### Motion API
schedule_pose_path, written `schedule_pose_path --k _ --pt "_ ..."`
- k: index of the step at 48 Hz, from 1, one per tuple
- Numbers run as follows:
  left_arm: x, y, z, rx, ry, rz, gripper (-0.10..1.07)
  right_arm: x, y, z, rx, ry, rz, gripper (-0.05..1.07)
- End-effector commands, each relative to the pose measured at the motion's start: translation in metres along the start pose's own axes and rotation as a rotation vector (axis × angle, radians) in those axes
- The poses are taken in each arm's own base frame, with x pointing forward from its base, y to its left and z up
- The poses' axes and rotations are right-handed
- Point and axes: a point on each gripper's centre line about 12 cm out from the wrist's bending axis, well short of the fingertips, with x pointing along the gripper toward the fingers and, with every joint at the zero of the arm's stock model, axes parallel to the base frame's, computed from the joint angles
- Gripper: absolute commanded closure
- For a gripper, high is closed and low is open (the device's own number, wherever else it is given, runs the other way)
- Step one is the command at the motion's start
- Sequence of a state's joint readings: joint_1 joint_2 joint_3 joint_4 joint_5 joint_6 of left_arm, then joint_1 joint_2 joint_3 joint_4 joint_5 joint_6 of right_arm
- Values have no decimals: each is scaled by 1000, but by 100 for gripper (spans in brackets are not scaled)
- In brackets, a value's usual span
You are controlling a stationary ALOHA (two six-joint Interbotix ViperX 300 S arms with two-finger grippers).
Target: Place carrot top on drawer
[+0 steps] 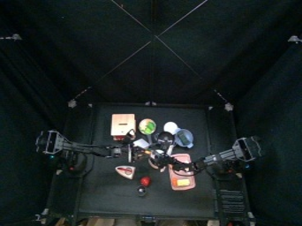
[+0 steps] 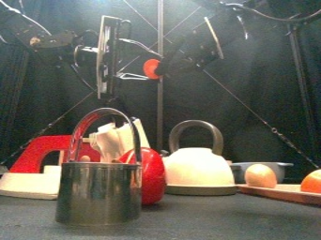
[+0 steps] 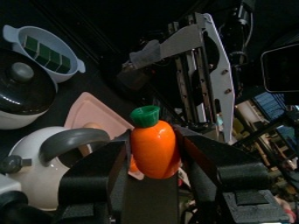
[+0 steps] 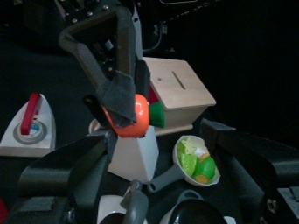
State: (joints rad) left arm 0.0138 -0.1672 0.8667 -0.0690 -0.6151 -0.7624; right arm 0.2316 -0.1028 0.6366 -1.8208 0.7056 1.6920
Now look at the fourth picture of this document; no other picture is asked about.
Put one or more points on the green orange toy vegetable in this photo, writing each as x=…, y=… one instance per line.
x=205, y=170

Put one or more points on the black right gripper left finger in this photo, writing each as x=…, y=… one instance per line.
x=46, y=175

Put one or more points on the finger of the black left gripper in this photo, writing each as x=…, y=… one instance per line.
x=94, y=109

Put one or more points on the finger of the grey-taped left gripper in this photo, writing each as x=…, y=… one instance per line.
x=116, y=96

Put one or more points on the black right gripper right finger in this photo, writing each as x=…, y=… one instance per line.
x=256, y=157

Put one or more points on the pale green toy lettuce leaf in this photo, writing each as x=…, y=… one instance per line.
x=188, y=145

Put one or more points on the white orange toy piece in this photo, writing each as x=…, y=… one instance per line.
x=201, y=151

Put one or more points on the wooden drawer box with slot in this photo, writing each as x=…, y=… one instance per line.
x=182, y=87

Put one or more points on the white wooden block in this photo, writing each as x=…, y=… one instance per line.
x=133, y=157

